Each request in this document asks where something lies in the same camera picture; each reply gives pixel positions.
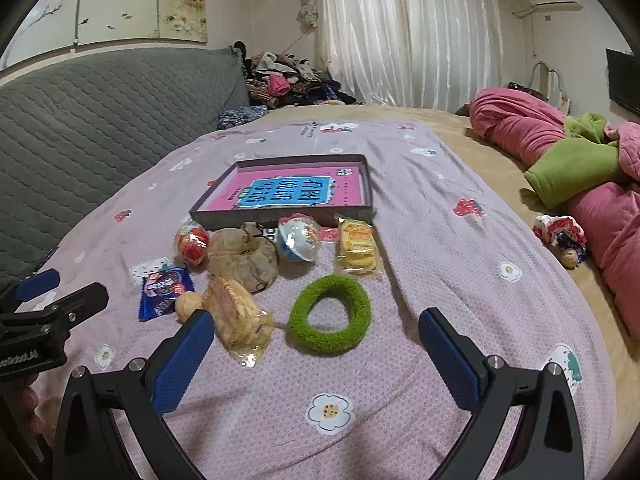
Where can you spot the pink quilt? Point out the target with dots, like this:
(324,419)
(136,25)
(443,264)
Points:
(515,120)

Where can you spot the metal rack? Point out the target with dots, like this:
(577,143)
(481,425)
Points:
(550,77)

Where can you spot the dark cardboard tray pink inside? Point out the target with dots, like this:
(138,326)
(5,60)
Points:
(280,190)

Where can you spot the dark floral cloth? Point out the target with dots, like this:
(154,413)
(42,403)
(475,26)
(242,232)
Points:
(240,117)

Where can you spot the purple printed blanket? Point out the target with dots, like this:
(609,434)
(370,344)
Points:
(425,260)

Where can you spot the black television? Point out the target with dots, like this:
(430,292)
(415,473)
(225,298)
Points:
(625,82)

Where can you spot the person's left hand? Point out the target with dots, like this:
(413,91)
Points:
(31,405)

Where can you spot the green fleece blanket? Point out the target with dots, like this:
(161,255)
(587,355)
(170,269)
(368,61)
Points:
(575,170)

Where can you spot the blue cookie packet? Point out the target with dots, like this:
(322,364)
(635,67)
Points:
(162,295)

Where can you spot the beige scrunchie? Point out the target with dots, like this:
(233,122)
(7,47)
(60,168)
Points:
(250,265)

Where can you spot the green fuzzy scrunchie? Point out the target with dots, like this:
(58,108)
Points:
(305,310)

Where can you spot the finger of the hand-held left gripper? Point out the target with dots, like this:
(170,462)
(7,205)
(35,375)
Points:
(80,305)
(37,284)

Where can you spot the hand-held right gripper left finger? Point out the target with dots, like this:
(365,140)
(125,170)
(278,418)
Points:
(182,360)

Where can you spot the pile of clothes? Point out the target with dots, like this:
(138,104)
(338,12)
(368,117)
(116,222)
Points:
(280,80)

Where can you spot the red and white chocolate egg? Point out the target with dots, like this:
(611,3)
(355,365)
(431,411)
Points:
(192,245)

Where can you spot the walnut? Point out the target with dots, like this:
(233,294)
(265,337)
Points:
(187,306)

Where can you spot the curtain tieback pom-pom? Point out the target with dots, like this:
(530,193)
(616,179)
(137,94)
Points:
(306,16)

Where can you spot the floral wall painting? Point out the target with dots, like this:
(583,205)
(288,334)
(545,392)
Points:
(125,0)

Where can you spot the white curtain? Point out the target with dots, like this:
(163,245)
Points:
(400,35)

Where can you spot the clear cracker packet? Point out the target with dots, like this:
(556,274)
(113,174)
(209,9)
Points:
(235,310)

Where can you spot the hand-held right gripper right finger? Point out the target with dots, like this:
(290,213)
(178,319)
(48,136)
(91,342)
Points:
(450,365)

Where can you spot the yellow biscuit packet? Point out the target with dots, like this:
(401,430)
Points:
(357,247)

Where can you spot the grey quilted headboard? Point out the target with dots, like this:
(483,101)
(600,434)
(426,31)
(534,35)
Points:
(100,135)

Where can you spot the blue and red chocolate egg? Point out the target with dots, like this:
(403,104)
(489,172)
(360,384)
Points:
(297,240)

